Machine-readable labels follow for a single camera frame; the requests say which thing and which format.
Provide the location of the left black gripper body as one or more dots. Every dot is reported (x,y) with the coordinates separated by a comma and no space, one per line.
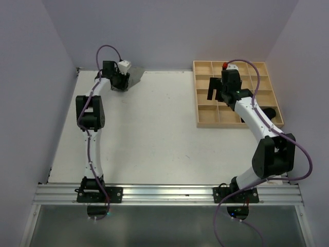
(121,80)

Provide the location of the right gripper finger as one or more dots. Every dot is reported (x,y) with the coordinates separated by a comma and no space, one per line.
(218,95)
(214,83)

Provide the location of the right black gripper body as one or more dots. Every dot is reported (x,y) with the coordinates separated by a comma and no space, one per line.
(224,90)

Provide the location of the black underwear beige waistband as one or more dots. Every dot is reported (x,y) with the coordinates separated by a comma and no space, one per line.
(270,113)

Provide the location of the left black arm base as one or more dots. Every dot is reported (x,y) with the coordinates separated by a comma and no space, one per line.
(91,192)

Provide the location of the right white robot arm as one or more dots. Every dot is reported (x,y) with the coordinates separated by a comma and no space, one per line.
(274,154)

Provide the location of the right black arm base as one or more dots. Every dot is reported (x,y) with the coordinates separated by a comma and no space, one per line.
(223,190)

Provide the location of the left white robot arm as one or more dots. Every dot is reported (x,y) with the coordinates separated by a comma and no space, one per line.
(91,119)

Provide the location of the wooden compartment tray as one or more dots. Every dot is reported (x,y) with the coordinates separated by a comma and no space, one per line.
(214,114)

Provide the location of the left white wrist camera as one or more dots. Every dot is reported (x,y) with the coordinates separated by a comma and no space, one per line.
(124,66)

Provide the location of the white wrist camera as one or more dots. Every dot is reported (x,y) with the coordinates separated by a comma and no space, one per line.
(124,66)
(229,66)

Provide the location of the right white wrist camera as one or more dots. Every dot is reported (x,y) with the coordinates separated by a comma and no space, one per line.
(229,66)

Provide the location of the aluminium mounting rail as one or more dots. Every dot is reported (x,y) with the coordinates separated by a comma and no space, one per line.
(171,195)

